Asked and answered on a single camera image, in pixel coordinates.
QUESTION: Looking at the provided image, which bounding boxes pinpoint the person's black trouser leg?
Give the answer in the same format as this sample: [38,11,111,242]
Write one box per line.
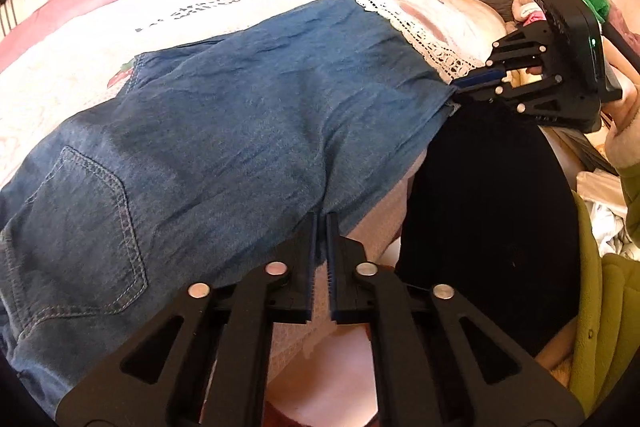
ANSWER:
[395,99,583,358]

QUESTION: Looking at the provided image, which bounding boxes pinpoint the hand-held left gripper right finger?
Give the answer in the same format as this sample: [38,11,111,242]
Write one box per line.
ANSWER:
[326,212,586,427]

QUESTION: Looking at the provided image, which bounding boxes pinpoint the person's right forearm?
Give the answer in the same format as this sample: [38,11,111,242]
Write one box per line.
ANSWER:
[604,107,640,253]

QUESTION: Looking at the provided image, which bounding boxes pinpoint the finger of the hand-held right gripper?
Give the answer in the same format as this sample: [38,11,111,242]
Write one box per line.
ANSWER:
[491,22,552,72]
[451,68,557,120]

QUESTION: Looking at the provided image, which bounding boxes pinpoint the blue denim pants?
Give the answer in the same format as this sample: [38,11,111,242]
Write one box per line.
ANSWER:
[0,0,458,418]

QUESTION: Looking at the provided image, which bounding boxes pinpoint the white crumpled cloth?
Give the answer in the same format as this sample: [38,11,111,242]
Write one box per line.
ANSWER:
[575,169,633,258]

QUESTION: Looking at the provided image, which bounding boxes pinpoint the person's right hand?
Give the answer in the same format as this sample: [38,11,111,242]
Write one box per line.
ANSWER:
[602,84,640,135]

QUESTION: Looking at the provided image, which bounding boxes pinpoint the olive green jacket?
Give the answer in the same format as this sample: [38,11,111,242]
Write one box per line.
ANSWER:
[569,191,640,414]

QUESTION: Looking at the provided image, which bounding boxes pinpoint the white lace cloth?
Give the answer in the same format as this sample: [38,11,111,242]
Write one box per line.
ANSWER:
[354,0,477,82]

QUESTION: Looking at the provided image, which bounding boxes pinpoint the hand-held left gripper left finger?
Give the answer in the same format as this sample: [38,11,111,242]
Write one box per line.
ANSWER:
[55,212,319,427]

